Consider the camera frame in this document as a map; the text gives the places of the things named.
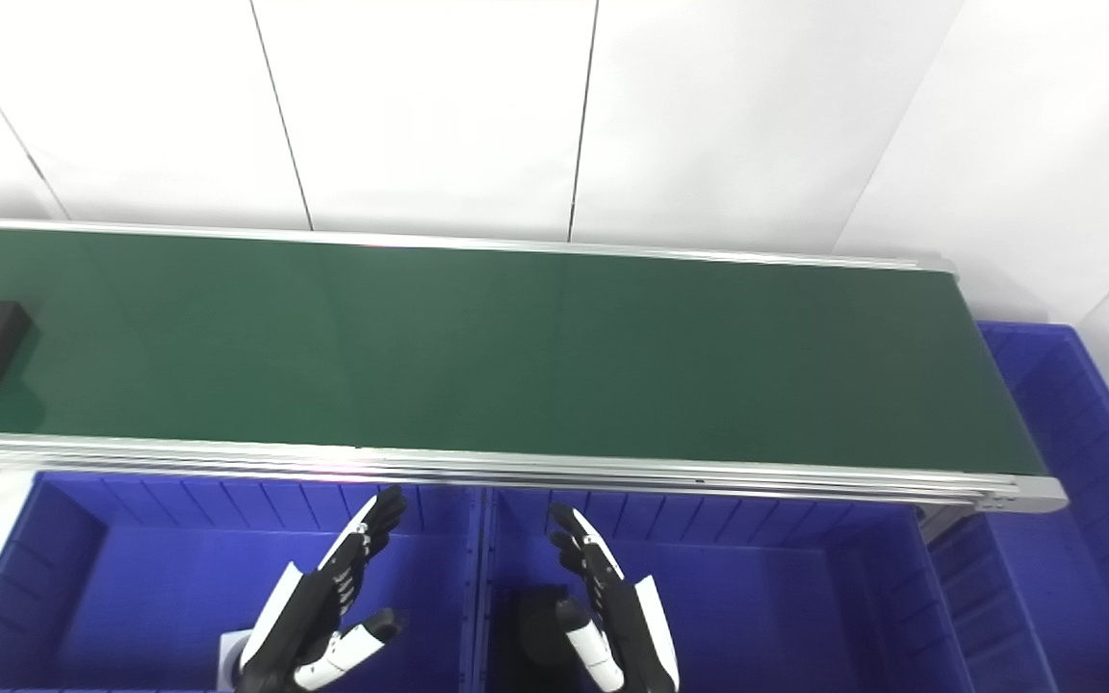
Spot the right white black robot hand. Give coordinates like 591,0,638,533
547,502,682,693

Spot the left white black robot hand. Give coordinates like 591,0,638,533
236,485,409,693

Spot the white part with round hole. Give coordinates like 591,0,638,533
219,629,258,691

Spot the blue plastic bin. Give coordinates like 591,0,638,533
0,469,484,693
928,321,1109,693
477,484,977,693

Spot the green conveyor belt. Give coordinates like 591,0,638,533
0,218,1069,512
0,227,1048,476

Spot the aluminium conveyor leg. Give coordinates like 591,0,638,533
915,504,977,546

